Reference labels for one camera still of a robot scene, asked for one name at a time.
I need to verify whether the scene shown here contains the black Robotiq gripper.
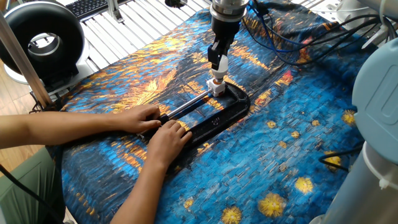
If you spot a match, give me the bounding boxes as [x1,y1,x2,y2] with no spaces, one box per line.
[207,14,242,72]

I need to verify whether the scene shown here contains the white light bulb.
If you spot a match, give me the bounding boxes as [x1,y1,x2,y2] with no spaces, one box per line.
[209,56,228,85]

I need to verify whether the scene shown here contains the black C-clamp with metal screw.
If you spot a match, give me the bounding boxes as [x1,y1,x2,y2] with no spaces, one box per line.
[148,81,252,150]

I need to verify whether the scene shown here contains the person's left forearm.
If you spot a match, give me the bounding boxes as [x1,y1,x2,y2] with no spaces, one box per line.
[0,112,125,149]

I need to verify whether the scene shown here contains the person's right forearm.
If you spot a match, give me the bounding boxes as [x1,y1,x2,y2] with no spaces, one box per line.
[103,159,175,224]

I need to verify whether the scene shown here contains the white bulb socket block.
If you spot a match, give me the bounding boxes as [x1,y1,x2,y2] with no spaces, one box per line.
[206,78,228,98]

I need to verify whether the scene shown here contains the person's right hand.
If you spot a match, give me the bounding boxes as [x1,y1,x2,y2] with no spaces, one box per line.
[144,119,195,170]

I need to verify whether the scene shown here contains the person's left hand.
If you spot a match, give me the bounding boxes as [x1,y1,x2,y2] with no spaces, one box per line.
[112,103,162,136]

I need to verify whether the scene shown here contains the starry night print tablecloth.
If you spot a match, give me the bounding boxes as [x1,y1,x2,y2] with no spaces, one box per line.
[45,0,374,224]

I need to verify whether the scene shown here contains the black keyboard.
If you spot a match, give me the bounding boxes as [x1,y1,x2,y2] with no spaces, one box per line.
[64,0,136,19]

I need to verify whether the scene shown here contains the black round fan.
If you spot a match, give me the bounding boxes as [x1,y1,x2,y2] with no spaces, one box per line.
[0,0,86,86]

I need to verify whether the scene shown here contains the green trousers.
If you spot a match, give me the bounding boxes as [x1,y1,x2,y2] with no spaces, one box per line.
[0,145,67,224]

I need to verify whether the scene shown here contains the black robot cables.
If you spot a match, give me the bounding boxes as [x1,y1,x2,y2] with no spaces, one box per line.
[243,3,398,66]

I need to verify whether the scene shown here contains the aluminium upright post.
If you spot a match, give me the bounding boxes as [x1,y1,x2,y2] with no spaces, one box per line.
[0,11,55,108]

